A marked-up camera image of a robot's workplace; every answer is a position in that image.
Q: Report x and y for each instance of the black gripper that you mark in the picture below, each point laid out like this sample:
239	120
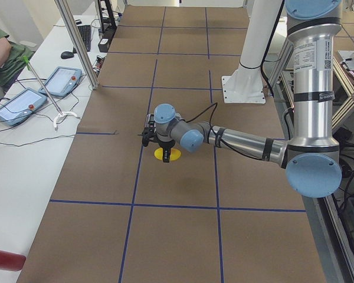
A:
165	145

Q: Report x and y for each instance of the seated person green shirt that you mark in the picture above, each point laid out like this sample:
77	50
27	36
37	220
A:
11	60

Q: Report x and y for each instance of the black keyboard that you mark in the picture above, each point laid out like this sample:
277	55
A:
85	33

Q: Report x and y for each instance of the teach pendant tablet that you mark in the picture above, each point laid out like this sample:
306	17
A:
19	108
62	81

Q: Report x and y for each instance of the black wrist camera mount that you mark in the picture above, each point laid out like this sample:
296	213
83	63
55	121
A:
148	137

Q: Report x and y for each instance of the near teach pendant tablet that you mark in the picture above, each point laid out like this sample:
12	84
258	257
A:
19	108

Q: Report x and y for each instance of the aluminium frame post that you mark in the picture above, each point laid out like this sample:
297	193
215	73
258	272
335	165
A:
75	37

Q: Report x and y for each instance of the black computer mouse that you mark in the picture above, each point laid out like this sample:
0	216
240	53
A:
66	55

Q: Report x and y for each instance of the metal reacher grabber stick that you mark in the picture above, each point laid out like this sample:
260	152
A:
61	114

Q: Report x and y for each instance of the far teach pendant tablet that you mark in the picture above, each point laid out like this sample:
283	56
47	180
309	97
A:
62	81

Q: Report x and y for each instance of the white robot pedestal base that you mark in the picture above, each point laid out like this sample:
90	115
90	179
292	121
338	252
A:
245	85

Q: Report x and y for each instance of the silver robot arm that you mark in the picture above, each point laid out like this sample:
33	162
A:
303	76

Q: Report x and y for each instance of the black small box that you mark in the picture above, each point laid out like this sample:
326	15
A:
104	45

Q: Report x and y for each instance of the red cylinder bottle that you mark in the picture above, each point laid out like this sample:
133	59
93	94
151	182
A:
11	261

